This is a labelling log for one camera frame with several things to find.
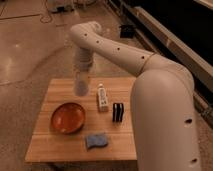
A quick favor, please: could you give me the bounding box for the white ceramic cup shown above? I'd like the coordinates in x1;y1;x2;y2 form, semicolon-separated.
74;71;89;96

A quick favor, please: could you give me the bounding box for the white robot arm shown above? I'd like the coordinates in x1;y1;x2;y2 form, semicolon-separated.
70;21;202;171

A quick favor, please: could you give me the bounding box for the white glue tube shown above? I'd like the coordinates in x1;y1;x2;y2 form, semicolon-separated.
97;84;109;112

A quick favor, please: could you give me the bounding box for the orange bowl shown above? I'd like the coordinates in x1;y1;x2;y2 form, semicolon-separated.
50;102;86;134

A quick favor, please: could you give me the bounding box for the black box on floor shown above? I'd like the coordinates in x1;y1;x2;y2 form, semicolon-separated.
120;25;135;38

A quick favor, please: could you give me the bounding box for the grey equipment base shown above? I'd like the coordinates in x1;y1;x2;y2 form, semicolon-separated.
47;0;74;13

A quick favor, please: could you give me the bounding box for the blue sponge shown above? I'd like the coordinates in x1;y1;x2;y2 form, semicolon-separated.
85;133;108;149

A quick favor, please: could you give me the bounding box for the wooden folding table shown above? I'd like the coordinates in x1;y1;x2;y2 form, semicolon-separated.
25;77;136;163

